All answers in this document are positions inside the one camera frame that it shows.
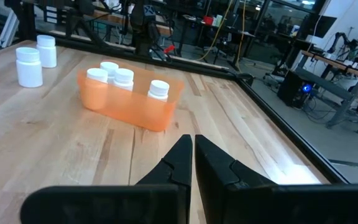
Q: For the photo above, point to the translucent orange plastic basket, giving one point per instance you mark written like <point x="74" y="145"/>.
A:
<point x="129" y="109"/>

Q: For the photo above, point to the black vertical frame post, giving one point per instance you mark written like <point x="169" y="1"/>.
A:
<point x="28" y="18"/>

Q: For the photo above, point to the white plastic pill bottle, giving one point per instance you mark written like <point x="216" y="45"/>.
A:
<point x="97" y="74"/>
<point x="109" y="67"/>
<point x="29" y="71"/>
<point x="47" y="54"/>
<point x="124" y="76"/>
<point x="158" y="88"/>

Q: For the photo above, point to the black table edge rail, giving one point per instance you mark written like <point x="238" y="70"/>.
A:
<point x="89" y="46"/>
<point x="289" y="130"/>

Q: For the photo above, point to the black computer tower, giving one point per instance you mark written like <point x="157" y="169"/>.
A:
<point x="294" y="88"/>

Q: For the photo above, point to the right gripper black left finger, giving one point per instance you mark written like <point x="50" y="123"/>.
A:
<point x="104" y="205"/>

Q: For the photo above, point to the small red clip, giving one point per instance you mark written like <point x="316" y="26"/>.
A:
<point x="169" y="49"/>

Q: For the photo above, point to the wooden top workbench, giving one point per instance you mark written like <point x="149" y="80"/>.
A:
<point x="337" y="65"/>

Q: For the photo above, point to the silver aluminium extrusion bar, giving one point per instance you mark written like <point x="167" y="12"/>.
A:
<point x="8" y="28"/>

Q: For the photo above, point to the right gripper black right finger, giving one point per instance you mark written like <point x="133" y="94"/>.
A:
<point x="259" y="205"/>

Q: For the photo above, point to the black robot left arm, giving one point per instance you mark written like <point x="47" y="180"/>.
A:
<point x="143" y="28"/>

